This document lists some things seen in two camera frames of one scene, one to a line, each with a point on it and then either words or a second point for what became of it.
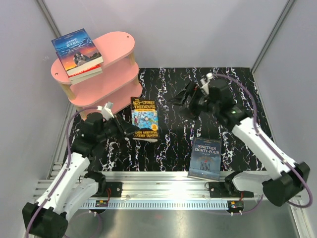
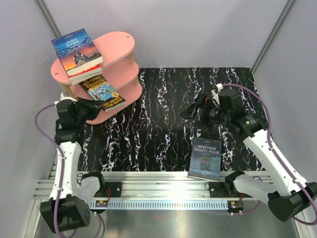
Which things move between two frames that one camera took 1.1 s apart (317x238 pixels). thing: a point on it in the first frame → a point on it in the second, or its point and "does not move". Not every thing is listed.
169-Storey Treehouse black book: [144, 119] → [99, 89]
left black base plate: [116, 189] does not move
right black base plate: [227, 189] does not move
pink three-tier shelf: [116, 85] does not move
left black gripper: [124, 129] → [93, 106]
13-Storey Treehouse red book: [88, 71] does not move
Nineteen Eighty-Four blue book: [205, 159] does not move
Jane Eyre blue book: [78, 52] → [77, 74]
